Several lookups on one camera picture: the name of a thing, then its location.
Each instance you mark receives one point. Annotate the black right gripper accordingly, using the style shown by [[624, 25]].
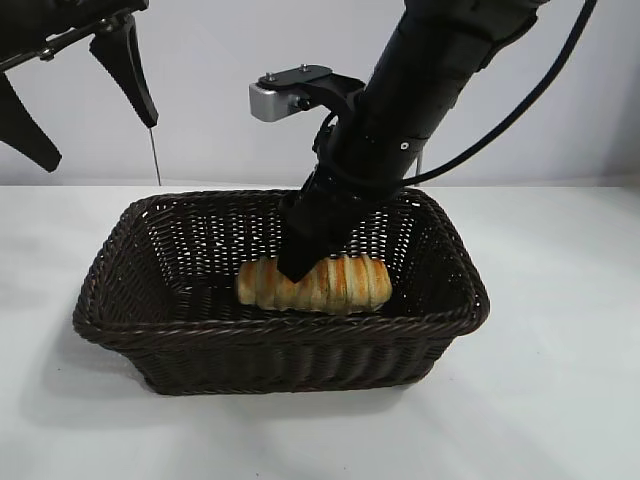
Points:
[[340, 205]]

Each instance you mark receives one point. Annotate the long striped bread loaf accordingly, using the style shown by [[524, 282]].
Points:
[[345, 287]]

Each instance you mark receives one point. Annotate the dark brown wicker basket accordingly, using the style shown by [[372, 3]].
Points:
[[280, 345]]

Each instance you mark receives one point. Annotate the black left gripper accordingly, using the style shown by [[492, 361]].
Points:
[[45, 25]]

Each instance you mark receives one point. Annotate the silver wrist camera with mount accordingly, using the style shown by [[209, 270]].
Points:
[[272, 102]]

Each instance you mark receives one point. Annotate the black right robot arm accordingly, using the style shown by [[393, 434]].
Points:
[[440, 60]]

